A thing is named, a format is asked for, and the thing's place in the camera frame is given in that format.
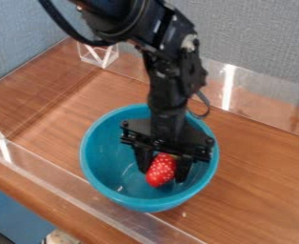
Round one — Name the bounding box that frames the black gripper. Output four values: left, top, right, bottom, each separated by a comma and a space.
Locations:
121, 103, 215, 183

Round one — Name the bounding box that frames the red toy strawberry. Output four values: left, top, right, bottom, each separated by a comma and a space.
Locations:
147, 152, 176, 188

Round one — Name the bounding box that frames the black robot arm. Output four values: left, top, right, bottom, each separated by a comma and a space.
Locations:
38, 0, 215, 183

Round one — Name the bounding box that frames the blue plastic bowl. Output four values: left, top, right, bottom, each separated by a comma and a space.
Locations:
78, 104, 220, 213

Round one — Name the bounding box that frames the clear acrylic back barrier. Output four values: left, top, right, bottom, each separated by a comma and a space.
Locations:
76, 41, 299, 140

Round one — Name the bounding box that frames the clear acrylic barrier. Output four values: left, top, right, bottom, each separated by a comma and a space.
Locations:
0, 131, 207, 244
76, 41, 299, 140

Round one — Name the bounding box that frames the clear acrylic front barrier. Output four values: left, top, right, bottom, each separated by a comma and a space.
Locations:
0, 131, 207, 244

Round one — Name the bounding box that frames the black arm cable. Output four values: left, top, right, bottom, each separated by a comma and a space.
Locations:
187, 90, 212, 119

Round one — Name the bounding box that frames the clear acrylic corner bracket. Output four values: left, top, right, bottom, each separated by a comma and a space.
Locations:
77, 43, 120, 69

